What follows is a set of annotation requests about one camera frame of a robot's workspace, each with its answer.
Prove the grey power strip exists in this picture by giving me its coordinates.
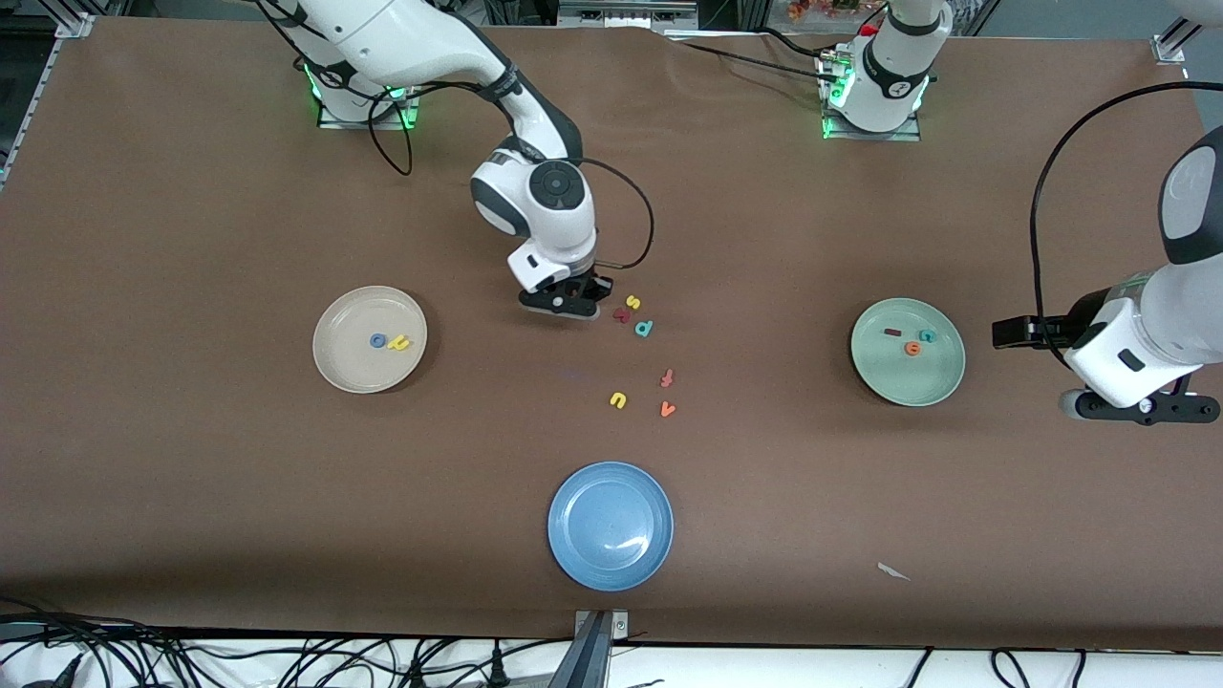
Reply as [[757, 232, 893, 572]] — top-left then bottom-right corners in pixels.
[[557, 0, 698, 28]]

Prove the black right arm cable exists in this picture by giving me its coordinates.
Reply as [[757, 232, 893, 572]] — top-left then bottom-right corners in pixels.
[[368, 81, 655, 270]]

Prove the black base power cable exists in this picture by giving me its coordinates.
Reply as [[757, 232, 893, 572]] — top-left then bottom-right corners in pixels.
[[669, 27, 842, 82]]

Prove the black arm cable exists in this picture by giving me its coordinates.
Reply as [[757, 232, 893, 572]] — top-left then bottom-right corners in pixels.
[[368, 81, 655, 270], [1030, 81, 1223, 369]]

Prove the beige brown plate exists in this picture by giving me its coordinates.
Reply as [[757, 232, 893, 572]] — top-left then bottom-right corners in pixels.
[[312, 286, 428, 395]]

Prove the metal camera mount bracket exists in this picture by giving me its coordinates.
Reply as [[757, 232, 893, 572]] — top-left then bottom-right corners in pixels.
[[549, 610, 630, 688]]

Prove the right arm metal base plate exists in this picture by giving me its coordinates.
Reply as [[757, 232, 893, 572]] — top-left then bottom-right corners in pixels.
[[315, 86, 423, 130]]

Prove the aluminium frame profile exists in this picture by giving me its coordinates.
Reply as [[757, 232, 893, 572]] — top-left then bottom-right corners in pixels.
[[1151, 14, 1205, 66], [0, 0, 97, 187]]

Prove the green plate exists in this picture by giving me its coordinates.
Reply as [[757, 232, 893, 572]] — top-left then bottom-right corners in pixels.
[[850, 298, 967, 408]]

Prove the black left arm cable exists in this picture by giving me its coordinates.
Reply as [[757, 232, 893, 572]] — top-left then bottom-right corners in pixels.
[[1030, 81, 1223, 369]]

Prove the blue plate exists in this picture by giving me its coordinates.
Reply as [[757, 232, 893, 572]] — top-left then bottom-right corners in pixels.
[[547, 462, 675, 592]]

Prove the brown paper table cover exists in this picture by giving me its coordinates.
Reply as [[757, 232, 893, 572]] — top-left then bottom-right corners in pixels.
[[0, 17, 1223, 651]]

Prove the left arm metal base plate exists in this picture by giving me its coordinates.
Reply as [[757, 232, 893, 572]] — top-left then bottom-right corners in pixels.
[[822, 53, 923, 142]]

